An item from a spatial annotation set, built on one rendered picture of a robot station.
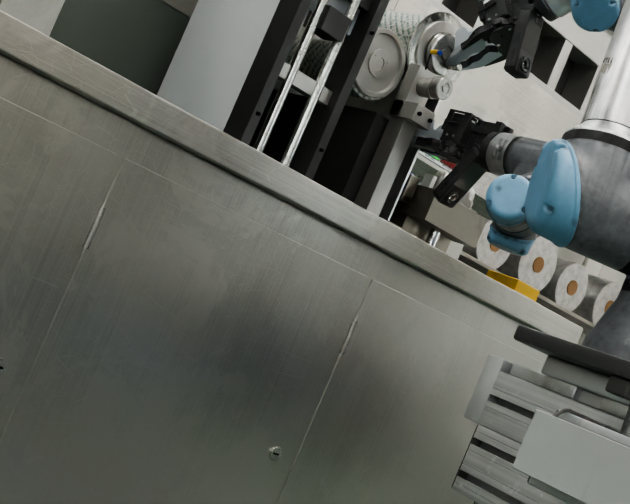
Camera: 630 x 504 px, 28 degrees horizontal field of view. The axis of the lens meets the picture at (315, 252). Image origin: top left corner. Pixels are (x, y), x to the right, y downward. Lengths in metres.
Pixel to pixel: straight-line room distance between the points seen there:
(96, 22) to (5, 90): 0.75
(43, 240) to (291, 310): 0.42
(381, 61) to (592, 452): 1.06
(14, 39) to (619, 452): 0.79
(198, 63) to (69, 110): 0.64
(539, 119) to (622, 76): 1.48
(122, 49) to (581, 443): 1.24
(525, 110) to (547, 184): 1.50
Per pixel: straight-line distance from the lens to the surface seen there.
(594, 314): 6.69
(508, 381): 1.63
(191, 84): 2.14
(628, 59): 1.59
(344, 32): 1.95
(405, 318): 1.97
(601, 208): 1.50
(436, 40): 2.25
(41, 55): 1.48
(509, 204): 1.93
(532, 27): 2.19
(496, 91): 2.91
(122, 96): 1.54
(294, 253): 1.78
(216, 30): 2.15
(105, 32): 2.24
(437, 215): 2.30
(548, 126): 3.08
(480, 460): 1.62
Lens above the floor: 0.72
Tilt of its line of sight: 3 degrees up
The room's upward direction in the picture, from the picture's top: 23 degrees clockwise
